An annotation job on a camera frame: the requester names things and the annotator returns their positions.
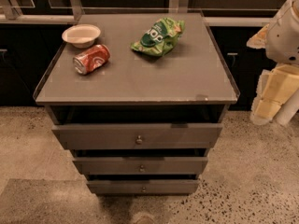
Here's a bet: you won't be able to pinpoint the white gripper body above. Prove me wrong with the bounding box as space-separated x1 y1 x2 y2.
265 0 299 64

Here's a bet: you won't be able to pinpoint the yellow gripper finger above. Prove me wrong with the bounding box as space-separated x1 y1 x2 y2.
247 24 269 49
250 63 299 125

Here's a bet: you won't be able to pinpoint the grey top drawer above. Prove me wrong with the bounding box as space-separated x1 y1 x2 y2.
52 123 222 150

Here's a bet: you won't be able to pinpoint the grey drawer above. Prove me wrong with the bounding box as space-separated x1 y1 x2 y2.
73 157 207 175
87 179 198 195
52 123 222 150

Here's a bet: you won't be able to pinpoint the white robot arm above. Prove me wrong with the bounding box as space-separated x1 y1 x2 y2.
247 0 299 125

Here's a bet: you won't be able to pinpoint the grey drawer cabinet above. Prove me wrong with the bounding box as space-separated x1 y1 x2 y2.
34 13 239 182

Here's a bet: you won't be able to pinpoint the grey middle drawer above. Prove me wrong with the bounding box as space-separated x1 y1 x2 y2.
73 157 207 175

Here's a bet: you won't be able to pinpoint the grey bottom drawer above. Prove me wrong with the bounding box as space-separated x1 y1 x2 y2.
87 179 198 195

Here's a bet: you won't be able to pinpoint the dark right cabinet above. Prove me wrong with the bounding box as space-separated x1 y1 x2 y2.
211 26 276 111

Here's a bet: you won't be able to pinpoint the dark cabinet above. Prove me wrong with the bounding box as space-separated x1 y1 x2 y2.
211 26 276 111
0 24 69 106

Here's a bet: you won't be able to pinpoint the green chip bag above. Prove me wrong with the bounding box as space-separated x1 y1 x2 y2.
131 18 185 57

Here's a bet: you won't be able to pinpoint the red soda can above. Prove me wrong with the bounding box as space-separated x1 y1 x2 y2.
73 45 110 75

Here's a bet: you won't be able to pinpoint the white paper bowl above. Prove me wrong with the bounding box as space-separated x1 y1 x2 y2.
62 24 101 49

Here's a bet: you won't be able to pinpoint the dark left cabinet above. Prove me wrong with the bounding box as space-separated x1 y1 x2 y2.
0 24 69 106

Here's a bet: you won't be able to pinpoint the metal railing frame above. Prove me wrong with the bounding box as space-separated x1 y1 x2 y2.
0 0 286 27

